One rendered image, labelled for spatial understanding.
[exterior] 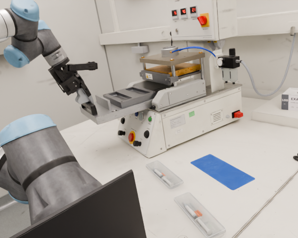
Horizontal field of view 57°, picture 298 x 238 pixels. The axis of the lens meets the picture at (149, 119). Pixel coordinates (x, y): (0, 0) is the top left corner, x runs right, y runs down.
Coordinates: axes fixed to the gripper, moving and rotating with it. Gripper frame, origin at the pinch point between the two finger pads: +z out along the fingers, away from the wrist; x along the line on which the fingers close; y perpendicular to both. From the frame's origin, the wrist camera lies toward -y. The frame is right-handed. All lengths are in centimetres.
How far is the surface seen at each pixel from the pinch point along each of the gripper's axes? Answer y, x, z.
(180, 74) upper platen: -36.5, 10.4, 9.6
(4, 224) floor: 91, -102, 74
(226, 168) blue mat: -19, 44, 34
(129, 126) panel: -8.7, -4.2, 21.9
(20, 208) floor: 79, -115, 78
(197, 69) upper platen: -44.9, 10.4, 12.4
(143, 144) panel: -5.9, 11.1, 24.6
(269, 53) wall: -93, 8, 33
